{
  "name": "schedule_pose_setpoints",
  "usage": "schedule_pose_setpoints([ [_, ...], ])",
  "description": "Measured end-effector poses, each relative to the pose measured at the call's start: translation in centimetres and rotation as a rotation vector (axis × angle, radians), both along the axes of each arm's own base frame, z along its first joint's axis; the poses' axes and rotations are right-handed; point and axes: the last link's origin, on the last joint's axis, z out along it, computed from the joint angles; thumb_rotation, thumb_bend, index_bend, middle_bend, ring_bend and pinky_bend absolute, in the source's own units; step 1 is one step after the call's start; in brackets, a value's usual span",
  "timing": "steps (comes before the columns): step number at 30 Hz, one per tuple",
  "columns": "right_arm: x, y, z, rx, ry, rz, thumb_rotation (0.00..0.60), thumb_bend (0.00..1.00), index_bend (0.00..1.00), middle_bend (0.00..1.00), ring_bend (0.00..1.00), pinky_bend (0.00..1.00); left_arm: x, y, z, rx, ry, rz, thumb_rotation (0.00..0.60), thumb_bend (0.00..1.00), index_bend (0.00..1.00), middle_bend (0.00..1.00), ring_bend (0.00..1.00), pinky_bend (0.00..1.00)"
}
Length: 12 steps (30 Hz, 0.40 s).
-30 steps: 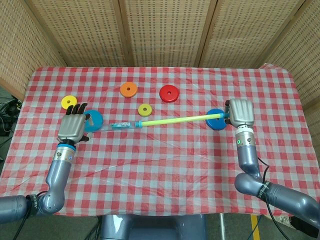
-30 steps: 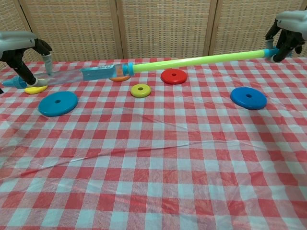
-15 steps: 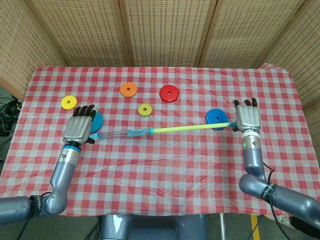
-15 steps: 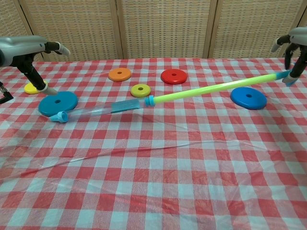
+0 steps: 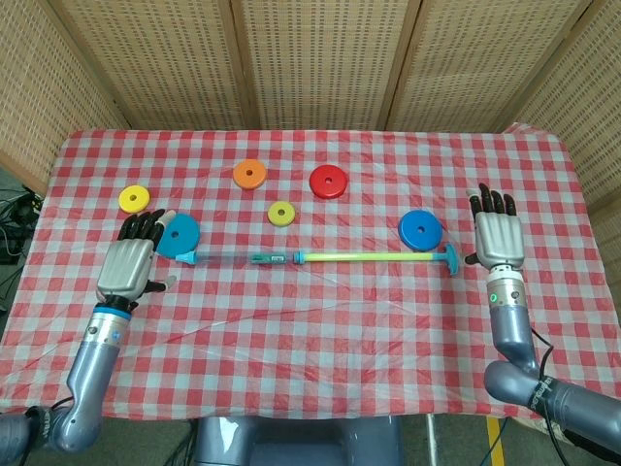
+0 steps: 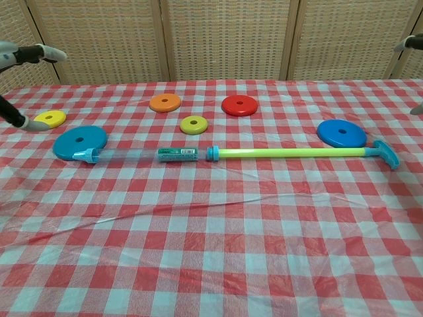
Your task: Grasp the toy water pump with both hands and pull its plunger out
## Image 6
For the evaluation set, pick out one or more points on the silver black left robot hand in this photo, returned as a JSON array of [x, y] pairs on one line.
[[29, 53]]

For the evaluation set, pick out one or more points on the woven bamboo screen panel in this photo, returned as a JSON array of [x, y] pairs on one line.
[[228, 39], [105, 39], [347, 39], [411, 66], [13, 26]]

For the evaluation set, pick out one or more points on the small yellow-green wooden disc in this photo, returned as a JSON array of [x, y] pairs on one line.
[[186, 127]]

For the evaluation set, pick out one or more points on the red white checkered tablecloth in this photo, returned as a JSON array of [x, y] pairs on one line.
[[211, 231]]

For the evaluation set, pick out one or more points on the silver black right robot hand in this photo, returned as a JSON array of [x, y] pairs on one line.
[[413, 43]]

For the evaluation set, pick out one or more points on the large teal wooden disc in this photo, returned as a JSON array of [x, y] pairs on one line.
[[69, 147]]

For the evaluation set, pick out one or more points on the red wooden disc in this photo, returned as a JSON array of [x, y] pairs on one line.
[[231, 107]]

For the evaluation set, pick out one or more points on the blue wooden disc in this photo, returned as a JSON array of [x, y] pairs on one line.
[[330, 135]]

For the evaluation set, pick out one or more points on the yellow wooden disc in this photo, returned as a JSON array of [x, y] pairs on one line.
[[57, 120]]

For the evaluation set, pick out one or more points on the orange wooden disc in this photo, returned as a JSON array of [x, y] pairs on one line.
[[158, 105]]

